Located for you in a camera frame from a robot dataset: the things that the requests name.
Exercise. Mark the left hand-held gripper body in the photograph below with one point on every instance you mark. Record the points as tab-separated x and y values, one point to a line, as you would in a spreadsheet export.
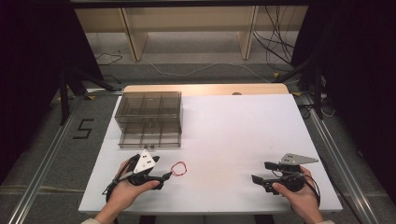
144	161

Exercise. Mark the dark curtain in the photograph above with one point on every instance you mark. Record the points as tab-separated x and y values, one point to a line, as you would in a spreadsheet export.
34	77
361	77

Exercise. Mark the black tripod stand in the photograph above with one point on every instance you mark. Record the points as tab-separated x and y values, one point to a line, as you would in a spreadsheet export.
71	84
316	81

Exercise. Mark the person's right hand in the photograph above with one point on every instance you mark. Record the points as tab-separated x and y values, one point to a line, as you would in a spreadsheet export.
303	200

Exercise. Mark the light wooden shelf unit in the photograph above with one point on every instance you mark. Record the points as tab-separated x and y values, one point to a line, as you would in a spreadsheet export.
186	18

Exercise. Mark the person's left hand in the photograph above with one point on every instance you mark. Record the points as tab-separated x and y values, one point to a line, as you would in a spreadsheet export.
124	194

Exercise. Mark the clear smoky plastic drawer box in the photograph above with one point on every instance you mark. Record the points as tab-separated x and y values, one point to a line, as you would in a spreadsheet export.
149	118

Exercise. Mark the yellow tape floor mark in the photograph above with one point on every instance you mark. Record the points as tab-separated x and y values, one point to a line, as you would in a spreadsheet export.
91	97

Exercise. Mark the aluminium floor rail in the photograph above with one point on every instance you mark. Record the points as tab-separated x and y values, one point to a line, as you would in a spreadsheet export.
342	161
40	168

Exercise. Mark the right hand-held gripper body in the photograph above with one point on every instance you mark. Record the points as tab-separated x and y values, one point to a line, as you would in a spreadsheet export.
292	180

